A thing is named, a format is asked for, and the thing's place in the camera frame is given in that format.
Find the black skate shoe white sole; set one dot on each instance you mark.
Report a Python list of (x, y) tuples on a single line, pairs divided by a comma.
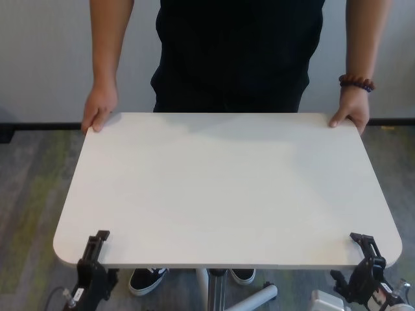
[(147, 280), (242, 275)]

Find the person left hand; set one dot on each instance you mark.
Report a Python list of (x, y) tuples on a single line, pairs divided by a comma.
[(355, 108)]

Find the white rounded table top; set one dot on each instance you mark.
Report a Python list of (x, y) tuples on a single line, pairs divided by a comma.
[(227, 188)]

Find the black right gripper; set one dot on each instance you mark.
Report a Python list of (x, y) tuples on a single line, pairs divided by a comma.
[(366, 278)]

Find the person left forearm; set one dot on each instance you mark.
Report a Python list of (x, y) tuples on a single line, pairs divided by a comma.
[(366, 39)]

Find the grey table base leg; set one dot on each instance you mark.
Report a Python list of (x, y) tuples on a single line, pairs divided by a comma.
[(201, 283), (256, 296)]

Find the black floor box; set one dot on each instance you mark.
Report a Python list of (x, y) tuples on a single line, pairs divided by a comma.
[(6, 134)]

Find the person in black clothes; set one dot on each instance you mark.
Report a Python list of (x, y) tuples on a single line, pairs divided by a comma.
[(236, 55)]

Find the chrome table pole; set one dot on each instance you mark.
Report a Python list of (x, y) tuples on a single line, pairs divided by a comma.
[(216, 288)]

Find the black table caster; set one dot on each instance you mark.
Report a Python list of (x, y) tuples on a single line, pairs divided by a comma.
[(269, 284)]

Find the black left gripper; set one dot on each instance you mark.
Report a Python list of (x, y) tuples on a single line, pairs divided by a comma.
[(92, 282)]

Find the black baseboard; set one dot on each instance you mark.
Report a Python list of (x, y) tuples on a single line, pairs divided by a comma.
[(39, 125)]

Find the person right forearm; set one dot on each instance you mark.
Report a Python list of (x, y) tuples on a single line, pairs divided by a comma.
[(108, 42)]

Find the person right hand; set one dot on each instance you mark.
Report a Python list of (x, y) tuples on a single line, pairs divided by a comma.
[(100, 103)]

